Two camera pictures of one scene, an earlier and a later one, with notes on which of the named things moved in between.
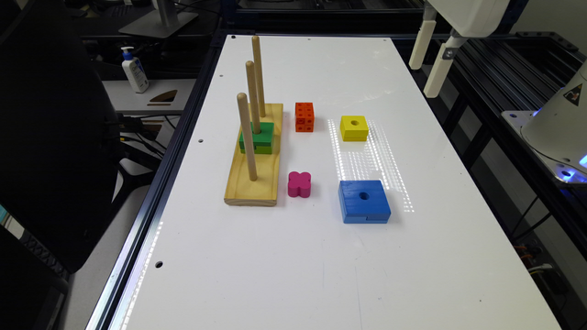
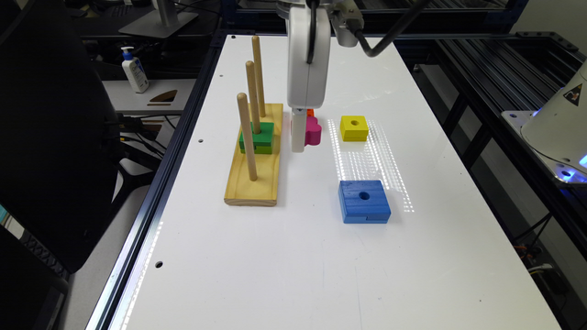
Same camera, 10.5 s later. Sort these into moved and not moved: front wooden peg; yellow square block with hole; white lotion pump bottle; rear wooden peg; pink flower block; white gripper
Moved: white gripper; pink flower block
Not moved: rear wooden peg; white lotion pump bottle; yellow square block with hole; front wooden peg
